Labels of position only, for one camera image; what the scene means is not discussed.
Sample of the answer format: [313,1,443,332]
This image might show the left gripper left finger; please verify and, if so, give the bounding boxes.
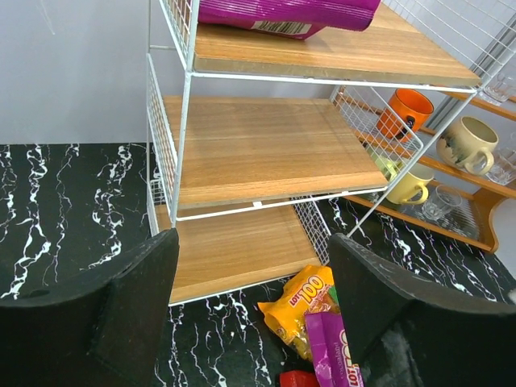
[1,229,180,386]

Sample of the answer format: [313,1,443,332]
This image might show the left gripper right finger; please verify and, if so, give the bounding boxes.
[328,234,515,386]

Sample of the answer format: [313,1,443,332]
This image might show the yellow orange candy bag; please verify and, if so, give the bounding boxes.
[257,264,339,360]

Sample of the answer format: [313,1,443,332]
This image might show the purple grape candy bag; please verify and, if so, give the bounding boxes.
[198,0,380,40]

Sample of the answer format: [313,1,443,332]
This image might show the red candy bag left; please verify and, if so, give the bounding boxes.
[279,370,319,387]

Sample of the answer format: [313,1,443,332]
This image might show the clear glass bottom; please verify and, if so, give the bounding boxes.
[422,185,463,221]

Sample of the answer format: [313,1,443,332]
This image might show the clear glass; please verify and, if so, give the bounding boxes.
[480,73,515,106]
[486,146,515,185]
[422,185,463,221]

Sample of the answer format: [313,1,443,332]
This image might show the pale yellow mug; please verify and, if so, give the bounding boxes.
[386,173,434,205]

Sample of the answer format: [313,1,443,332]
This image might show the light green mug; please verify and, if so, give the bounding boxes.
[372,155,404,182]

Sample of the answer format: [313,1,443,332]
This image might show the wooden cup rack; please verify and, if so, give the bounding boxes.
[342,90,516,254]

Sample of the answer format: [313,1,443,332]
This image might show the clear glass middle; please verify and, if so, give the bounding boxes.
[486,146,515,185]

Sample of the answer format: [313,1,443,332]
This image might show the beige large mug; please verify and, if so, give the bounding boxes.
[436,116,499,176]

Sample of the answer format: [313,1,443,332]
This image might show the orange mug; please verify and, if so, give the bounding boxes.
[377,89,434,143]

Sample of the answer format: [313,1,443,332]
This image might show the clear glass top left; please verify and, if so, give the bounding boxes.
[480,73,515,106]

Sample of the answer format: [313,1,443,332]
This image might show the white wire wooden shelf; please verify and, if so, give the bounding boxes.
[147,1,515,304]

